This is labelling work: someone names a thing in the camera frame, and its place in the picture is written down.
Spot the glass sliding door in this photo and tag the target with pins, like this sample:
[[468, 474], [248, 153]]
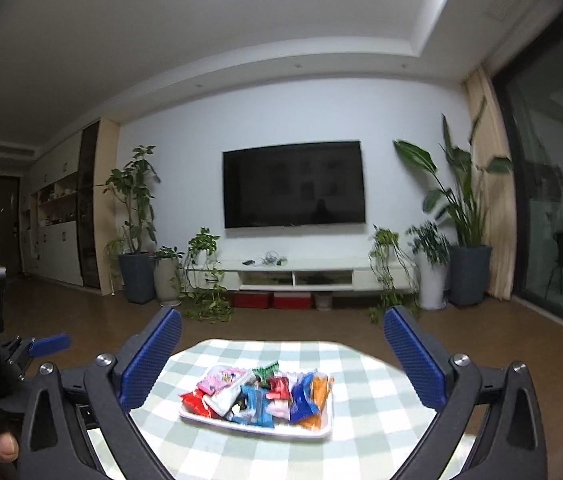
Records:
[[551, 210]]

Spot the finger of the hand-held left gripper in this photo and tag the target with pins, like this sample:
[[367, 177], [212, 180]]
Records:
[[49, 344]]

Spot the brown wooden door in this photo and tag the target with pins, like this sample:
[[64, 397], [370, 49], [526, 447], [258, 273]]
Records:
[[4, 220]]

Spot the dark blue snack packet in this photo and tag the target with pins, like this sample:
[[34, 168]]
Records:
[[301, 397]]

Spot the small red green snack packet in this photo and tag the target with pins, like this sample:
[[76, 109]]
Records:
[[264, 374]]

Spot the black wall television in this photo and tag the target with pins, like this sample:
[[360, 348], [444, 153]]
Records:
[[291, 185]]

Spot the small white pot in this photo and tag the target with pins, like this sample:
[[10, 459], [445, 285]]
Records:
[[323, 301]]

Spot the light blue red snack packet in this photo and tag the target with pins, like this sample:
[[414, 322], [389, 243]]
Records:
[[256, 405]]

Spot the beige curtain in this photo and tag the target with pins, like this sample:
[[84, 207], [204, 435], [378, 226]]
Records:
[[499, 220]]

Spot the small plant grey pot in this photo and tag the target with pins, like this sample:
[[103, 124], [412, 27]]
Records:
[[166, 280]]

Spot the white plastic tray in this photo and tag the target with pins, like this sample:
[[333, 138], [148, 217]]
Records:
[[256, 431]]

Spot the tall leafy plant dark pot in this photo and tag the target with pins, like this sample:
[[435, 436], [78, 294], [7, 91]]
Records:
[[136, 280]]

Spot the white fruit print candy packet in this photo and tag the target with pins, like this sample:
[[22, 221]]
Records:
[[216, 381]]

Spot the large broad-leaf plant dark pot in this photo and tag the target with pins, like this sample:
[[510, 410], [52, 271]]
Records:
[[469, 275]]

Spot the trailing vine plant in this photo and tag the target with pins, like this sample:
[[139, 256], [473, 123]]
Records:
[[384, 240], [204, 242]]

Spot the bushy plant white pot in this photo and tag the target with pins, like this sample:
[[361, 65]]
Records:
[[431, 285]]

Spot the green white checked tablecloth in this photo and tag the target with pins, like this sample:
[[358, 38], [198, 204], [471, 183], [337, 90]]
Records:
[[371, 410]]

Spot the large red snack packet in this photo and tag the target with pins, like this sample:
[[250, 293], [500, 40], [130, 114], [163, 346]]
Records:
[[194, 402]]

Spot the plain white snack packet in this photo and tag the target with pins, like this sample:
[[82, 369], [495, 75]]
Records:
[[279, 409]]

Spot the white built-in wall cabinet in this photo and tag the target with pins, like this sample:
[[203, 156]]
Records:
[[61, 250]]

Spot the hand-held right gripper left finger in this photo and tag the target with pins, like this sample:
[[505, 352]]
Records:
[[154, 355]]

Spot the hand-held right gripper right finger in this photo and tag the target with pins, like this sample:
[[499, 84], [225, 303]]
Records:
[[414, 355]]

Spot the large grey white snack packet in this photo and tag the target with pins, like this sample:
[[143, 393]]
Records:
[[224, 397]]

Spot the long orange snack packet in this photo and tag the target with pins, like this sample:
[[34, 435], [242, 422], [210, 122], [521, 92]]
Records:
[[320, 395]]

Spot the white television cabinet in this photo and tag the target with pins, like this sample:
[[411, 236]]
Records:
[[361, 275]]

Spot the red storage box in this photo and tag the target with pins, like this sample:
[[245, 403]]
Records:
[[292, 301], [253, 300]]

